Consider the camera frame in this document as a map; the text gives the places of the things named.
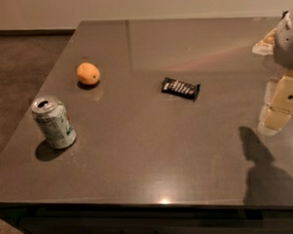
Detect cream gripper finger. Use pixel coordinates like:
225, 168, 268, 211
257, 70, 293, 137
252, 28, 277, 57

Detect black rxbar chocolate bar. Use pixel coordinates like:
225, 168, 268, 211
161, 77, 200, 101

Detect green 7up can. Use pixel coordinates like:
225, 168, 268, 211
31, 96, 76, 149

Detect orange fruit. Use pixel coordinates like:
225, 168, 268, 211
76, 63, 100, 86

